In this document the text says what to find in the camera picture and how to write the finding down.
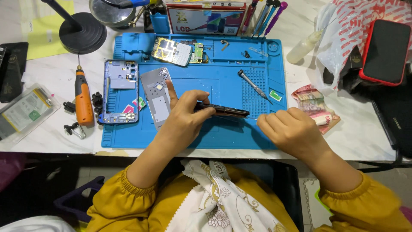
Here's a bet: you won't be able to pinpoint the red screen replacement box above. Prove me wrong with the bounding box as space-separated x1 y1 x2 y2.
162 0 248 36

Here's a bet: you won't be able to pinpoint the silver precision screwdriver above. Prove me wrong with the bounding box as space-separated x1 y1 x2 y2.
238 69 273 104

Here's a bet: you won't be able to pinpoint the mustard yellow garment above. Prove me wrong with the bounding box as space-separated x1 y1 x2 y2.
85 163 412 232

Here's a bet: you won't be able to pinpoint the teal handled screwdriver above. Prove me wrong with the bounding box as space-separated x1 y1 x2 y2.
257 0 281 37

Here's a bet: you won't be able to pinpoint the black round lamp base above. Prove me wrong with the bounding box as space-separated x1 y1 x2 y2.
40 0 107 55

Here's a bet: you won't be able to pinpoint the black plastic clips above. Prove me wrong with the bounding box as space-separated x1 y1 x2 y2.
63 92 103 136

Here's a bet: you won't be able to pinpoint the clear glue bottle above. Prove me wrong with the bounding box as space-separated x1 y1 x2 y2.
286 18 337 64

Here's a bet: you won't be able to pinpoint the blue phone middle frame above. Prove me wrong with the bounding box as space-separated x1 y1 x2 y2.
98 59 139 125

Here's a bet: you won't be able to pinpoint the pink green stickers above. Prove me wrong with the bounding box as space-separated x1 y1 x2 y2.
122 97 147 114

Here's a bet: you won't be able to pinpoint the phone motherboard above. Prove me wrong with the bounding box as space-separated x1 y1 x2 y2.
151 37 204 67

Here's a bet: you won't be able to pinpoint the person's left hand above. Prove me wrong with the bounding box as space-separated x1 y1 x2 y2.
164 79 217 147

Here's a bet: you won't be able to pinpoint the orange electric screwdriver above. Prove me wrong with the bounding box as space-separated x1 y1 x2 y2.
74 54 94 126

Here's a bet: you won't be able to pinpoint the folded banknotes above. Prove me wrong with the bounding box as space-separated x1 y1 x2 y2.
291 84 341 135

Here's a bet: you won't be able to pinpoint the purple handled screwdriver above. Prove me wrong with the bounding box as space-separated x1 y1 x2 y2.
264 1 288 37

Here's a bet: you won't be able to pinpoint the grey phone back cover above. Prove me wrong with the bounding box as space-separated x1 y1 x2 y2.
140 67 173 131

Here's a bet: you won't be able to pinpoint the red handled screwdriver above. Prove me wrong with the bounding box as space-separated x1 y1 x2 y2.
241 0 260 34

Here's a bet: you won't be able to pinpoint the red cased smartphone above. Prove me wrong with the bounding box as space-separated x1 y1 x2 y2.
359 19 412 87

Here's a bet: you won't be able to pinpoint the small blue plastic tray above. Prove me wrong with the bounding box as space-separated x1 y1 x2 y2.
150 12 171 35

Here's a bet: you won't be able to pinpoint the person's right hand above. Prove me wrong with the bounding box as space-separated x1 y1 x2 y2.
256 107 326 159

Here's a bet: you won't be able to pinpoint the white patterned headscarf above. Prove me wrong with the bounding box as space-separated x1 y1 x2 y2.
164 159 288 232

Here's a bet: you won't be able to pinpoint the metal carabiner clip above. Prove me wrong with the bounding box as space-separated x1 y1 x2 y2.
70 124 87 140

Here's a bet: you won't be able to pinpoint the red white plastic bag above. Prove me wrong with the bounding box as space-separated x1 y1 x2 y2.
315 0 412 92

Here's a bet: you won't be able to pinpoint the round magnifier lamp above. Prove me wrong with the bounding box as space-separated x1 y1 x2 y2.
89 0 152 29

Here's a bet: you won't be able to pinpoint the blue handled screwdriver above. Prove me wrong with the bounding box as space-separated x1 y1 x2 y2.
252 0 273 37

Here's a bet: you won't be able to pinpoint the blue silicone repair mat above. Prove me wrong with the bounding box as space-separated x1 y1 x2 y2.
101 32 288 150

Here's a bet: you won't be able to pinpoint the yellow paper sheet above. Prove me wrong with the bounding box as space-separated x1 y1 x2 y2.
19 0 75 61

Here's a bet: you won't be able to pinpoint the black phone screen assembly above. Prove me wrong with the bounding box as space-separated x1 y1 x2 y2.
194 102 250 118

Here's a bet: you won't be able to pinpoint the black laptop bag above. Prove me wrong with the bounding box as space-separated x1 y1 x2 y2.
370 64 412 160

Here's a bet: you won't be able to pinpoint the phone battery in clear packet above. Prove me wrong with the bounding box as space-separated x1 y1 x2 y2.
0 83 62 142

